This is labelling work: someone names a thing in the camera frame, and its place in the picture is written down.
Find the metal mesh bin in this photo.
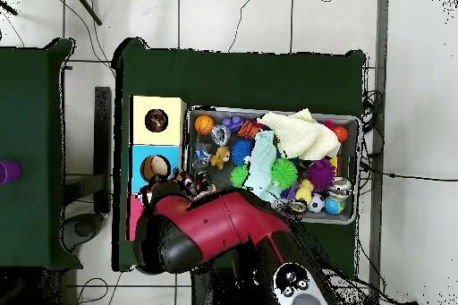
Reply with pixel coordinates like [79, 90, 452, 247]
[180, 105, 360, 225]

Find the black cable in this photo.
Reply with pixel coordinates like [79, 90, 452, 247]
[359, 161, 458, 182]

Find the yellow duck toy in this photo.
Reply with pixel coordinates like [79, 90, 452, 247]
[295, 179, 315, 204]

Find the wooden box with three holes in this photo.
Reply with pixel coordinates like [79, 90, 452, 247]
[125, 95, 188, 242]

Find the orange striped tiger plush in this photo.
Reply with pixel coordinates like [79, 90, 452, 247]
[236, 120, 260, 140]

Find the blue spiky ball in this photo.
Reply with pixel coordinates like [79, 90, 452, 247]
[230, 138, 254, 165]

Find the black white soccer ball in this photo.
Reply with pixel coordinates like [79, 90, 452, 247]
[307, 192, 327, 214]

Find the light blue waffle cloth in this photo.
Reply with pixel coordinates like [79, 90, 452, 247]
[242, 130, 284, 203]

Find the purple cylinder object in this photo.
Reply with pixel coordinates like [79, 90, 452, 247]
[0, 159, 22, 186]

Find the black tripod leg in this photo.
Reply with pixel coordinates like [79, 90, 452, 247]
[67, 0, 104, 27]

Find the dark green tablecloth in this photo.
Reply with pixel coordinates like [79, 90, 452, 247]
[0, 38, 83, 270]
[112, 38, 367, 279]

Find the green spiky ball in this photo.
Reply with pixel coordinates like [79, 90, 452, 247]
[270, 157, 299, 191]

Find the black stand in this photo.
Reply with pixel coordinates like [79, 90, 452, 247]
[62, 86, 113, 252]

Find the orange basketball toy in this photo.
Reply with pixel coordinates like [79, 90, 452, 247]
[193, 114, 215, 136]

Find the blue globe ball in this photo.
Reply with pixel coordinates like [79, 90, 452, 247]
[324, 195, 346, 216]

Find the cream waffle cloth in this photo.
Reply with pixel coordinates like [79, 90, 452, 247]
[257, 107, 342, 161]

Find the purple spiky ball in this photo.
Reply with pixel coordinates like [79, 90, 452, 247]
[306, 157, 336, 193]

